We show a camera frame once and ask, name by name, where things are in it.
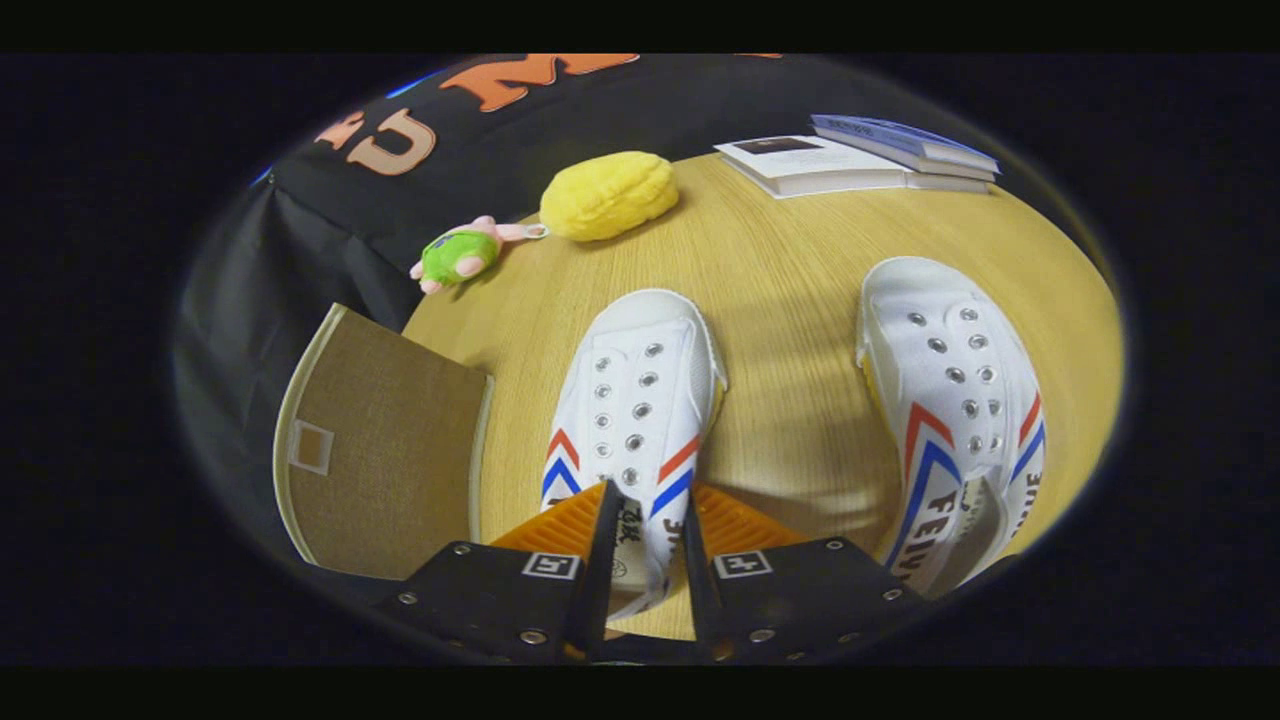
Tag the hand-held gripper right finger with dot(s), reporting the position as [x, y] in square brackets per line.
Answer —
[700, 570]

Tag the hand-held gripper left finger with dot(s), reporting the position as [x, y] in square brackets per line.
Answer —
[602, 570]

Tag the white canvas shoe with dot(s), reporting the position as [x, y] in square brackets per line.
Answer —
[950, 370]
[635, 390]

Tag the beige fabric storage box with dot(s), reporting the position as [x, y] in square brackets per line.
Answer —
[390, 450]

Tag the green and pink plush toy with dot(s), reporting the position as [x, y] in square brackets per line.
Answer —
[455, 257]

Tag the yellow plush toy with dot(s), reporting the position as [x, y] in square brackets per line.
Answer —
[608, 195]

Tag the white book with dark picture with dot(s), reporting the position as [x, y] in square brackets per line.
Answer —
[810, 165]

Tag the black backdrop cloth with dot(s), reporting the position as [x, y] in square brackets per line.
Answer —
[330, 230]

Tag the blue grey book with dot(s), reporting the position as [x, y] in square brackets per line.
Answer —
[880, 155]

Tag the plain white book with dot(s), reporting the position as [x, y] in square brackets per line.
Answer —
[950, 184]

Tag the blue cover book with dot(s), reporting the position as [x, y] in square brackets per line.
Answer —
[900, 135]

